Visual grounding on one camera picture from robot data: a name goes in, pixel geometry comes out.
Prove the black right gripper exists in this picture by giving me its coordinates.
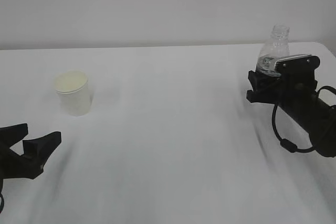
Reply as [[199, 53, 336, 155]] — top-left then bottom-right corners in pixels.
[[246, 70, 317, 106]]

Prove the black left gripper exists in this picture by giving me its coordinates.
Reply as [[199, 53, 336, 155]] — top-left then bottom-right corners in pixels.
[[0, 123, 61, 190]]

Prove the clear green-label water bottle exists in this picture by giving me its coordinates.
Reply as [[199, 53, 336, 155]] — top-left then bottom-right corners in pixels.
[[256, 25, 290, 77]]

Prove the white paper cup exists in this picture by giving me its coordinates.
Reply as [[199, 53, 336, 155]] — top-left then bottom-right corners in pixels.
[[54, 70, 91, 116]]

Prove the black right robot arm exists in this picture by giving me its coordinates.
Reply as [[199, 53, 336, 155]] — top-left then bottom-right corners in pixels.
[[246, 70, 335, 157]]

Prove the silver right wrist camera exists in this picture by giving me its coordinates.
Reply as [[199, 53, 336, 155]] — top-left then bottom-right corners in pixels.
[[269, 54, 320, 75]]

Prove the black right camera cable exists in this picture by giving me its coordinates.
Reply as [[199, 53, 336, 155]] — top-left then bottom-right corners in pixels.
[[271, 85, 336, 154]]

